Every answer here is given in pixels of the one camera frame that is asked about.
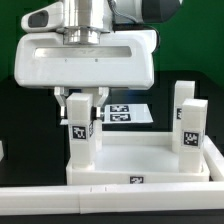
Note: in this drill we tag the white desk top tray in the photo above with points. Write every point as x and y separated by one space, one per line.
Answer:
134 158

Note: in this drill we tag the white marker sheet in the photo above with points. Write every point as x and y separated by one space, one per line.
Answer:
112 114

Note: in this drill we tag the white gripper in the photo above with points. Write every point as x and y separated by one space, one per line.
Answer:
83 44

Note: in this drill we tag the white fence bar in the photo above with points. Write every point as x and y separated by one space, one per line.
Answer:
111 198
214 159

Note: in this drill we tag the white right fence bar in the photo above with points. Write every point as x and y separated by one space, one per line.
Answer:
214 159

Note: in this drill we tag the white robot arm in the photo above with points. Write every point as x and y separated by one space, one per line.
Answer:
80 44

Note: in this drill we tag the white front fence bar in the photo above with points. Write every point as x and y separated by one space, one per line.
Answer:
111 198

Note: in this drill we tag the white block left edge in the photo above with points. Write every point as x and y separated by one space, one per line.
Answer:
1 151

